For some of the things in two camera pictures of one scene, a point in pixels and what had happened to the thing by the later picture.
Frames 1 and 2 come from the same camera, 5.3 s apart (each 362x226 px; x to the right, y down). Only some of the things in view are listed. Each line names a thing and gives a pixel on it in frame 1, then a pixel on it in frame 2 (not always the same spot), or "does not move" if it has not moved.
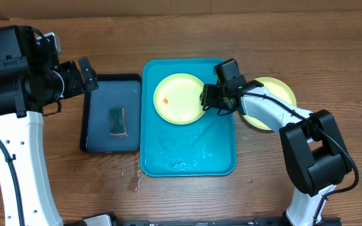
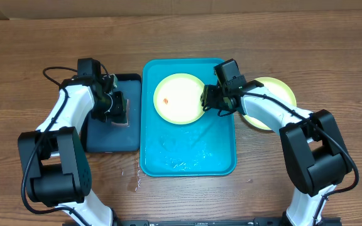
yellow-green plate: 176,99 does not move
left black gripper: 71,70 -> 119,109
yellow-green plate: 278,88 does not move
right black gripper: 215,96 does not move
